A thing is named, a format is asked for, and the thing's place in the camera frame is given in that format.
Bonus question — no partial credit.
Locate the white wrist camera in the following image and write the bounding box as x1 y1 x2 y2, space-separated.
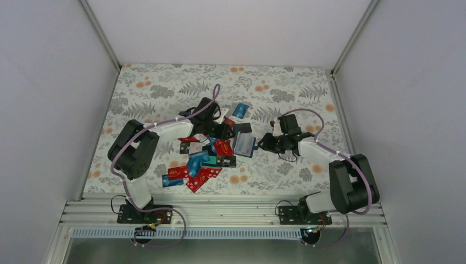
216 108 229 124
270 118 284 137

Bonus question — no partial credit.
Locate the dark blue card holder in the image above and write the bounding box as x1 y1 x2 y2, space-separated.
232 131 258 158

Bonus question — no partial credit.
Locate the perforated grey cable duct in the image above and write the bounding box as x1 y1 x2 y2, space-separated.
71 227 301 240

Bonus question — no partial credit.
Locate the dark grey LOGO card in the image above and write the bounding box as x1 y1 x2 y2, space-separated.
179 142 190 155

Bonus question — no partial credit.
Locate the blue card front bottom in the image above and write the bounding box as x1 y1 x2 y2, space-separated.
162 175 184 188

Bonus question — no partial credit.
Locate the aluminium mounting rail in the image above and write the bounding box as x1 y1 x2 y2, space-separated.
60 193 387 228

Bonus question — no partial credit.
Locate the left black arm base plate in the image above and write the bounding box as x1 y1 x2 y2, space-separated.
116 205 173 224

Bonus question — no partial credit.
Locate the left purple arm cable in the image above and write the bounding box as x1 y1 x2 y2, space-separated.
110 84 221 250

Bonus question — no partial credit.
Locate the aluminium corner frame post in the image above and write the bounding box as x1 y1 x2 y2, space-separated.
78 0 121 72

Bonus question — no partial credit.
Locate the red VIP card gold text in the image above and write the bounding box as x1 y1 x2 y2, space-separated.
213 140 234 156

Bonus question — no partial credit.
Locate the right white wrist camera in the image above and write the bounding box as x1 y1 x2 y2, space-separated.
270 118 284 137

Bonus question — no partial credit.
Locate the small black LOGO card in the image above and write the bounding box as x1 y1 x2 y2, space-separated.
216 156 237 168

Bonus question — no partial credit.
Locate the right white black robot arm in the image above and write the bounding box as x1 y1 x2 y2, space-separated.
258 114 380 224

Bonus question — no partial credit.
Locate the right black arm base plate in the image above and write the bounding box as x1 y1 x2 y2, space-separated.
277 205 332 226

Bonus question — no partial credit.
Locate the red VIP card front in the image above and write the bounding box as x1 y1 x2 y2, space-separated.
186 167 222 193

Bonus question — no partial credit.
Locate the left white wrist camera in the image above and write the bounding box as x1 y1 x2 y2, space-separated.
216 108 229 124

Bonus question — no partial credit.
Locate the light blue card far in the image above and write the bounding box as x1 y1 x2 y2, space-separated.
232 102 249 119

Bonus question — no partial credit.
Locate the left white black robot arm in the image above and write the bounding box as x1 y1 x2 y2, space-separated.
107 97 234 223

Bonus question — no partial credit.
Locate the red card left pile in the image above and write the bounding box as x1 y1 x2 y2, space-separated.
167 166 189 180

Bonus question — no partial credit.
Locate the blue card left pile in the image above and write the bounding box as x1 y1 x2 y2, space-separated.
187 150 210 178

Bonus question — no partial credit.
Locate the white blossom card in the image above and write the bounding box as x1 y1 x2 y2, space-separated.
188 142 204 154

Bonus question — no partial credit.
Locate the right aluminium frame post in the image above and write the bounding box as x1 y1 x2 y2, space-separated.
330 0 380 78

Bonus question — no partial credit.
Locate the red card centre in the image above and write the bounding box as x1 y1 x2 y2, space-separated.
223 118 235 128

